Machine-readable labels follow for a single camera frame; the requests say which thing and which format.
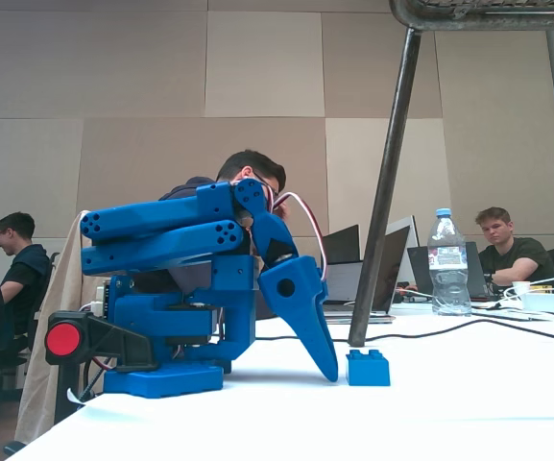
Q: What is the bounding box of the beige jacket on chair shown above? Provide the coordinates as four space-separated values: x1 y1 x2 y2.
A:
14 209 110 446

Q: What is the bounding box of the black clamp with red knob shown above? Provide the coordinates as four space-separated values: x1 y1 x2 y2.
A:
44 309 160 426

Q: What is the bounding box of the dark metal stand leg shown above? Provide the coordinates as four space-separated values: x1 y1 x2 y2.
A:
347 26 423 349

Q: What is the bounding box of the man with glasses, dark shirt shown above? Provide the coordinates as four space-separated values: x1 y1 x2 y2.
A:
0 211 53 348

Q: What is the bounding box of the silver open laptop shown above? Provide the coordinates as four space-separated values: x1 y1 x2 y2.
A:
322 261 397 325

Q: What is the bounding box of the clear plastic water bottle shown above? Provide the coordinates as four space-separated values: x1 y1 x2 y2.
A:
426 207 473 317

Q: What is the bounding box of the man in dark green shirt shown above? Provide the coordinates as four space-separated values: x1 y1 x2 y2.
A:
473 206 554 292

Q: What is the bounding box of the black laptop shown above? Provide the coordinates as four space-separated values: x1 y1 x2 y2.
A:
406 241 493 303

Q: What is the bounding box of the man in navy hoodie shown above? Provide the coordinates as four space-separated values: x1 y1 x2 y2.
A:
132 149 288 321

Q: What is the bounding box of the red white servo cable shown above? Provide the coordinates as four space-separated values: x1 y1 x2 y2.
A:
272 190 329 283

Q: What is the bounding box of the blue toy brick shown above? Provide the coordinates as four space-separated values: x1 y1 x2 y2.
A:
345 349 392 388

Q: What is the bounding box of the black cable on table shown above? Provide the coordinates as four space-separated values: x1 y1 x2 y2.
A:
253 317 554 345

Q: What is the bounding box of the dark laptop lid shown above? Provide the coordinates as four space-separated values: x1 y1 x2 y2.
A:
321 224 362 265

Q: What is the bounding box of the dark metal stand frame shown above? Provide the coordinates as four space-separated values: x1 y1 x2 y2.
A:
388 0 554 33

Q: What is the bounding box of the grey laptop lid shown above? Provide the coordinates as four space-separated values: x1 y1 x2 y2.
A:
370 225 412 314

